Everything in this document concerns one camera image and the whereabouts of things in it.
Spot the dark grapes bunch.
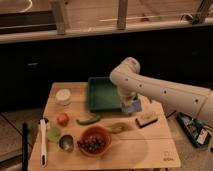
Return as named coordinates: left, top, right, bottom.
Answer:
left=77, top=136, right=105, bottom=152

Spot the green bin with items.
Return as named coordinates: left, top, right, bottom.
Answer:
left=176, top=112, right=211, bottom=148

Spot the light green lettuce leaf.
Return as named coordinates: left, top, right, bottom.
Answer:
left=47, top=127, right=61, bottom=143

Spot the white lidded jar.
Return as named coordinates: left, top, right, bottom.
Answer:
left=55, top=89, right=71, bottom=106

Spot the white handled brush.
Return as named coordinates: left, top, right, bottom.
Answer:
left=40, top=118, right=47, bottom=167

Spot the green plastic tray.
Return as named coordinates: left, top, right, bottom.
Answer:
left=87, top=77, right=122, bottom=113

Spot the orange bowl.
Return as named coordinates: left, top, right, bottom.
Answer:
left=77, top=125, right=112, bottom=157

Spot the scrub brush with black base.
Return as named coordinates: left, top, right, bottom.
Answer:
left=135, top=113, right=158, bottom=128

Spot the red tomato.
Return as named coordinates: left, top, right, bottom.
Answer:
left=57, top=113, right=69, bottom=126

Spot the black pole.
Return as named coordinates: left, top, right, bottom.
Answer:
left=22, top=123, right=28, bottom=171

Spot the blue sponge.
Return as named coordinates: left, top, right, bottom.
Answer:
left=121, top=99, right=142, bottom=114

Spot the yellow green banana piece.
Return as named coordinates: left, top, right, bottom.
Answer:
left=107, top=122, right=131, bottom=134

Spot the green chili pepper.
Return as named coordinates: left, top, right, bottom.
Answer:
left=76, top=115, right=101, bottom=126

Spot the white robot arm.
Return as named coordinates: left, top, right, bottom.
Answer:
left=110, top=57, right=213, bottom=127

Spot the metal measuring cup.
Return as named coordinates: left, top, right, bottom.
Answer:
left=59, top=134, right=74, bottom=152

